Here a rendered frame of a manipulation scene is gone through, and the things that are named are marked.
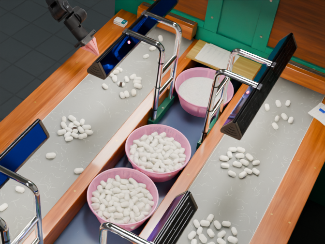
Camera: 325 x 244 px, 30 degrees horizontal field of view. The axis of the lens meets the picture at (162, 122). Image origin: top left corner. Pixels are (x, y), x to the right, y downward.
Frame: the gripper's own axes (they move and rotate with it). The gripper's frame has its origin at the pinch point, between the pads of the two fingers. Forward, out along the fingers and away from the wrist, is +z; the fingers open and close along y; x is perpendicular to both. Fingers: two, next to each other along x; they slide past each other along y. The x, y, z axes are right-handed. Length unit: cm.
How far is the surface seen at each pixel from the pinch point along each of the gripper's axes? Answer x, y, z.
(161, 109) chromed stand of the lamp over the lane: -11.3, -1.2, 35.6
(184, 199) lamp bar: -68, -69, 40
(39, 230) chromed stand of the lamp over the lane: -26, -90, 24
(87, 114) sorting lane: 1.9, -24.1, 15.7
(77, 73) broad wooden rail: 10.7, -7.3, 1.6
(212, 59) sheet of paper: -20, 35, 37
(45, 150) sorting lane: 4, -50, 13
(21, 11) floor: 145, 97, -37
